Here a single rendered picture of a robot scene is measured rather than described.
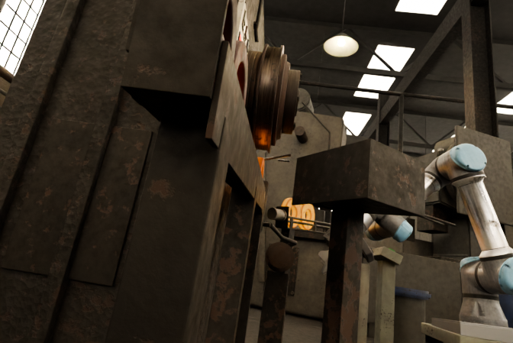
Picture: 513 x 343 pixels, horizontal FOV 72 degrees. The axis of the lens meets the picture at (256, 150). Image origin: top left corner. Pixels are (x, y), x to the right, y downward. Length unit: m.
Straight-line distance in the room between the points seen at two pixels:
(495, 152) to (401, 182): 4.45
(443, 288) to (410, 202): 3.01
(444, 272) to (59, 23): 3.58
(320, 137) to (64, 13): 3.45
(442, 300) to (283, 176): 2.00
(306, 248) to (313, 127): 1.44
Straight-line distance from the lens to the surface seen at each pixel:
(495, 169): 5.24
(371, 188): 0.82
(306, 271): 4.05
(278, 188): 4.24
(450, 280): 3.95
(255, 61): 1.47
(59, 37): 1.31
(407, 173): 0.93
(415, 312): 2.56
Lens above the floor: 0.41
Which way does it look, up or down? 18 degrees up
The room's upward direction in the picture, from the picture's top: 9 degrees clockwise
